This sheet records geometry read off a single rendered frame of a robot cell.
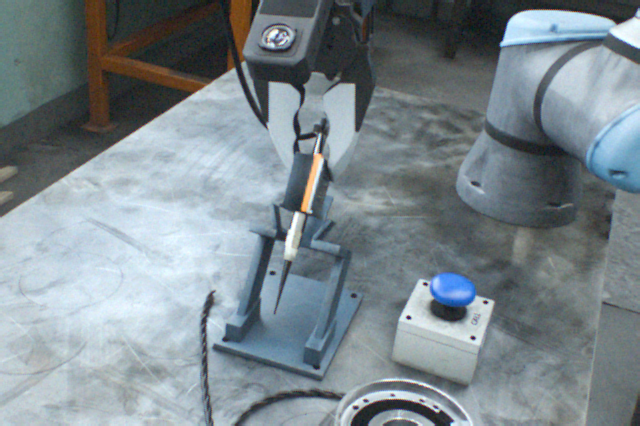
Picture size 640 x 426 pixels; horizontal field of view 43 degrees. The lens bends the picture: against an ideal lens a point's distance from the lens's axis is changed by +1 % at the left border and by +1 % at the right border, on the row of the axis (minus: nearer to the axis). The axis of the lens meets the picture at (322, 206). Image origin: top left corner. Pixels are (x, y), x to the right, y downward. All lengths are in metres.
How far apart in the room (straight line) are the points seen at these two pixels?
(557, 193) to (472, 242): 0.13
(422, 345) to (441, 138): 0.50
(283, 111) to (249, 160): 0.37
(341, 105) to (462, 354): 0.23
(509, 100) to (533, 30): 0.08
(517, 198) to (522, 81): 0.14
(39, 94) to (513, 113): 2.13
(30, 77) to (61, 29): 0.20
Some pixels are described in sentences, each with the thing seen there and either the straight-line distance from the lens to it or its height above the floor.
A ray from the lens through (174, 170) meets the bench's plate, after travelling 0.99.
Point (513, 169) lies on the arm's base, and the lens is 0.95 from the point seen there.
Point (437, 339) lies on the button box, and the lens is 0.70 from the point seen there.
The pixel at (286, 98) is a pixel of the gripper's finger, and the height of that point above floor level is 1.01.
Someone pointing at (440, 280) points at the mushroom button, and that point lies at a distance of 0.70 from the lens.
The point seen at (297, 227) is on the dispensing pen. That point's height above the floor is 0.92.
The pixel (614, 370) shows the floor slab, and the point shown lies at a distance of 2.16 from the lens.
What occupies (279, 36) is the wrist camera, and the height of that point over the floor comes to 1.09.
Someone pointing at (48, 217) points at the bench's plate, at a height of 0.80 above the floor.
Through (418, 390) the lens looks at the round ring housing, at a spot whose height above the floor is 0.83.
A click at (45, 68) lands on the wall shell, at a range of 2.86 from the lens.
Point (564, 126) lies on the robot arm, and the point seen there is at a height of 0.95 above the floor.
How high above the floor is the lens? 1.26
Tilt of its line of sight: 30 degrees down
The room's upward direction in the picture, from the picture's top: 7 degrees clockwise
